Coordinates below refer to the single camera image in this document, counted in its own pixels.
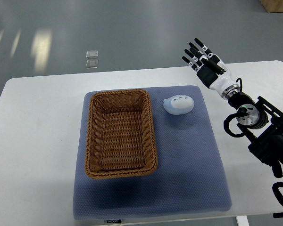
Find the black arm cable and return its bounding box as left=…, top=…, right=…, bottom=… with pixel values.
left=272, top=182, right=283, bottom=218

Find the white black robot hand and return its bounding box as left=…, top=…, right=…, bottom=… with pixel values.
left=182, top=38, right=241, bottom=98

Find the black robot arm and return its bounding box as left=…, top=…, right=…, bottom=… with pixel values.
left=182, top=38, right=283, bottom=178

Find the white table leg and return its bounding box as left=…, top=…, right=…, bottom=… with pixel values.
left=236, top=216, right=250, bottom=226

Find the lower floor metal plate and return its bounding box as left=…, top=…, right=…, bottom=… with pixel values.
left=86, top=59, right=99, bottom=69

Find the blue padded mat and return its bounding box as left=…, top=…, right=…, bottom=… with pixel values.
left=73, top=86, right=232, bottom=221

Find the upper floor metal plate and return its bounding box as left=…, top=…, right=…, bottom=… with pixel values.
left=86, top=50, right=98, bottom=58

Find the blue white plush toy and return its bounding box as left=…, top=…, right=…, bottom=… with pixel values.
left=163, top=95, right=195, bottom=115

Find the floor metal plate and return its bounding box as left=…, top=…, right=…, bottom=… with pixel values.
left=86, top=59, right=99, bottom=69
left=86, top=50, right=98, bottom=58

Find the brown cardboard box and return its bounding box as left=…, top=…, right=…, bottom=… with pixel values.
left=260, top=0, right=283, bottom=13

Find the brown wicker basket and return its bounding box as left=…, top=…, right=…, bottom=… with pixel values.
left=85, top=89, right=158, bottom=179

